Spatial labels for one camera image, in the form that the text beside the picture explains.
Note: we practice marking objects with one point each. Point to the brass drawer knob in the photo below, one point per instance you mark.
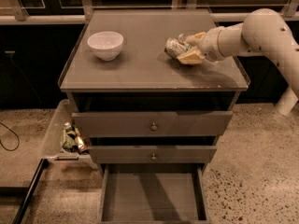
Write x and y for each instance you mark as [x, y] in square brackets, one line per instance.
[153, 157]
[153, 127]

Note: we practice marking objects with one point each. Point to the white pipe post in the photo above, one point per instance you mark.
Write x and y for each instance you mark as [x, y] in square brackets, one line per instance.
[287, 102]

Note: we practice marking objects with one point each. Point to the clear plastic water bottle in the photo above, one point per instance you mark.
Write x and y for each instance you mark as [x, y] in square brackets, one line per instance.
[182, 38]

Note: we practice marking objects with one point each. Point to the brass top drawer knob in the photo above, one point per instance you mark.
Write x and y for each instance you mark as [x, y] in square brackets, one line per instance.
[153, 127]

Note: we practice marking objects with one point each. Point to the grey top drawer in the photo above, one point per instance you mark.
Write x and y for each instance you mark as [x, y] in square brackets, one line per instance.
[137, 124]

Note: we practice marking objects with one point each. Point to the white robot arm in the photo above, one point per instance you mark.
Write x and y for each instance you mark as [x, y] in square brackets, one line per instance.
[263, 32]

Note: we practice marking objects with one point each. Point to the grey middle drawer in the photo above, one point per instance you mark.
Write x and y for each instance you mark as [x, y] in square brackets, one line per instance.
[142, 154]

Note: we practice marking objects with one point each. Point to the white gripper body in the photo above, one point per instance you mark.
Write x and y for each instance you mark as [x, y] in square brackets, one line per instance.
[209, 45]

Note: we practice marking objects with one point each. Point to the clear plastic storage bin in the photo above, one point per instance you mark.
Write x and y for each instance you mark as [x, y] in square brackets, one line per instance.
[52, 144]

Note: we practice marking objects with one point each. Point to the small bottles in bin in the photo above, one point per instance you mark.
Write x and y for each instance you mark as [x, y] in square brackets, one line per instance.
[72, 141]

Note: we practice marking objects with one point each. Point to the green 7up can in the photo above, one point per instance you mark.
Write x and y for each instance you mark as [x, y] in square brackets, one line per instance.
[173, 48]

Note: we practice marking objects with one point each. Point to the grey drawer cabinet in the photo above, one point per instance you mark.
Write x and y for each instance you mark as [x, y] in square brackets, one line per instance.
[142, 78]

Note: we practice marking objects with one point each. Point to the grey drawer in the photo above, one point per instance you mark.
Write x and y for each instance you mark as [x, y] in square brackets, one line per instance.
[142, 154]
[153, 194]
[137, 124]

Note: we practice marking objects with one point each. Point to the brass middle drawer knob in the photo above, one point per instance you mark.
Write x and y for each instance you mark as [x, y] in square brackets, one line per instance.
[153, 157]

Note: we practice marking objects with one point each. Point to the white ceramic bowl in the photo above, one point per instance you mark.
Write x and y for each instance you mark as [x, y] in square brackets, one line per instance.
[106, 45]

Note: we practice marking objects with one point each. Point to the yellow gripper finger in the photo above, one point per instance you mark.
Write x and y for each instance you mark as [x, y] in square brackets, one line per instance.
[195, 39]
[191, 57]

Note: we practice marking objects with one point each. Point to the grey bottom drawer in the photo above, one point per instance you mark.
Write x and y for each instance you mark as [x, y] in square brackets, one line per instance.
[153, 194]

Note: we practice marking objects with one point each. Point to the black floor rail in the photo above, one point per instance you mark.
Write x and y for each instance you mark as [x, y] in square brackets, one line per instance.
[30, 191]

